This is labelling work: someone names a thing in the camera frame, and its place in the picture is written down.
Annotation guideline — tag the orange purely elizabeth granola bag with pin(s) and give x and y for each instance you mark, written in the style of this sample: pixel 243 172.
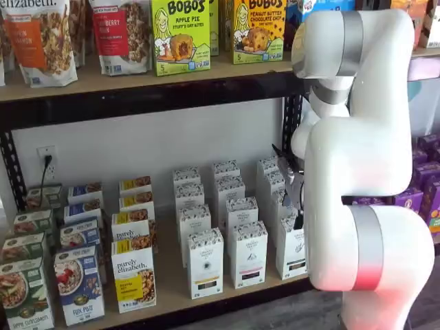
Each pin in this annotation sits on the orange purely elizabeth granola bag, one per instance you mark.
pixel 41 51

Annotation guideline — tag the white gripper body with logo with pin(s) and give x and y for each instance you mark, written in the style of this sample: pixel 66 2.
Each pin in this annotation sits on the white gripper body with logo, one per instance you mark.
pixel 299 141

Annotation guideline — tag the green Bobo's apple pie box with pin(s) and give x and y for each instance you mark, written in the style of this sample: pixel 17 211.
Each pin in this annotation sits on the green Bobo's apple pie box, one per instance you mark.
pixel 178 34
pixel 214 27

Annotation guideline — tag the blue ZBar box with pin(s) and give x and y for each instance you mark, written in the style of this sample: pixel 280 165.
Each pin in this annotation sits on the blue ZBar box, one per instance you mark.
pixel 292 20

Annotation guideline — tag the white yellow purely elizabeth box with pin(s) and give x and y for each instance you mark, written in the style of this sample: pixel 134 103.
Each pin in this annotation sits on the white yellow purely elizabeth box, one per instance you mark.
pixel 134 275
pixel 134 185
pixel 135 201
pixel 129 223

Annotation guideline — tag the orange snack box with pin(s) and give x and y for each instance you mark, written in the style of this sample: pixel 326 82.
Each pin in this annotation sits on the orange snack box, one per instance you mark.
pixel 417 24

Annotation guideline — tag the yellow Bobo's peanut butter box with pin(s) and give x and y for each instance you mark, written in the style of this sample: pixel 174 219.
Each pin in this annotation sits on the yellow Bobo's peanut butter box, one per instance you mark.
pixel 258 34

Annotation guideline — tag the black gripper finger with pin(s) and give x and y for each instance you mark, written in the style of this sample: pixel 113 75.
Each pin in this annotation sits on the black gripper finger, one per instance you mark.
pixel 299 220
pixel 288 168

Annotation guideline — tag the white and brown snack box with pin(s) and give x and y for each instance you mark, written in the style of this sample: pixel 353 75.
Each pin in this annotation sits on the white and brown snack box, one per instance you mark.
pixel 433 31

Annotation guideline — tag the wooden metal shelf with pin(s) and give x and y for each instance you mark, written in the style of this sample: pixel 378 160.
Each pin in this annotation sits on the wooden metal shelf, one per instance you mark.
pixel 137 103

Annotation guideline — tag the red purely elizabeth granola bag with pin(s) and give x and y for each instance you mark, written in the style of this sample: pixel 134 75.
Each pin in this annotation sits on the red purely elizabeth granola bag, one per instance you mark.
pixel 117 41

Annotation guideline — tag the purple Annie's snack box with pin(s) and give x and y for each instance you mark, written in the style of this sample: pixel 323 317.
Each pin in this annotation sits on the purple Annie's snack box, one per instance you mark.
pixel 431 203
pixel 407 197
pixel 429 146
pixel 424 173

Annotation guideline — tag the green apple cinnamon oatmeal box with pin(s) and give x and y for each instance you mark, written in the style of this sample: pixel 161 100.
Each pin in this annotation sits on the green apple cinnamon oatmeal box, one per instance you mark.
pixel 43 199
pixel 32 223
pixel 20 247
pixel 24 295

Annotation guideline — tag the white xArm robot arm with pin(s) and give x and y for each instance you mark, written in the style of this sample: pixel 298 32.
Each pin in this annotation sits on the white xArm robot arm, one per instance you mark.
pixel 361 154

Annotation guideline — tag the white wall power outlet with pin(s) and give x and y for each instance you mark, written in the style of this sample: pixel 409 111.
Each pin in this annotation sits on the white wall power outlet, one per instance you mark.
pixel 51 172

